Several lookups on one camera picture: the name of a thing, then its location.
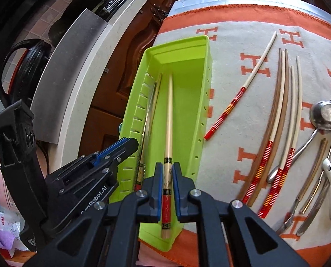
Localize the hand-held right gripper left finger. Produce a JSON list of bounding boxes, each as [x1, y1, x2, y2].
[[23, 162, 164, 267]]

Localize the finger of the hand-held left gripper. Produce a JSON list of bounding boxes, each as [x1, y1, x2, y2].
[[47, 158, 119, 198], [82, 138, 139, 165]]

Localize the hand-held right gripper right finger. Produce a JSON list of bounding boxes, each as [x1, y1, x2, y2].
[[172, 163, 311, 267]]

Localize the cream chopstick with patterned end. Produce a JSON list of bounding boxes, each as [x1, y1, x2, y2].
[[161, 74, 174, 240]]

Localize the chopsticks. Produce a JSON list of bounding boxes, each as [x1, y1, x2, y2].
[[134, 73, 164, 194]]

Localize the white chopstick red striped end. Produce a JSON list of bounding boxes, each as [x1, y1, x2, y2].
[[266, 56, 303, 217], [242, 49, 287, 204], [204, 31, 278, 141], [258, 65, 296, 219]]

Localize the green plastic utensil tray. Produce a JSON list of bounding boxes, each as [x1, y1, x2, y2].
[[107, 35, 213, 252]]

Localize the large steel spoon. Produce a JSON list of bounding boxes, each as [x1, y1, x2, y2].
[[267, 101, 331, 183]]

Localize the brown wooden cabinet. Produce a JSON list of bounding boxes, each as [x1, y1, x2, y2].
[[85, 0, 180, 159]]

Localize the red and white packet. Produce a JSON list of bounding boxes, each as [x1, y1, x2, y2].
[[0, 204, 25, 258]]

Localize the steel splash panel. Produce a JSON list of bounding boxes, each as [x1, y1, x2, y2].
[[30, 8, 114, 145]]

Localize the black pan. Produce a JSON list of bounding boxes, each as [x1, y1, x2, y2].
[[0, 39, 53, 109]]

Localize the white kitchen countertop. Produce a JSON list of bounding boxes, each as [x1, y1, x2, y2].
[[55, 0, 170, 170]]

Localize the orange and grey printed blanket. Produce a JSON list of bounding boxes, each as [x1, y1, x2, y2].
[[138, 0, 331, 267]]

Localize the slim steel spoon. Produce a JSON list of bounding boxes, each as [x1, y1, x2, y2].
[[276, 128, 331, 235], [297, 124, 331, 236]]

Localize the dark metal cabinet handle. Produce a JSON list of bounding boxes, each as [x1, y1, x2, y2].
[[151, 2, 169, 23]]

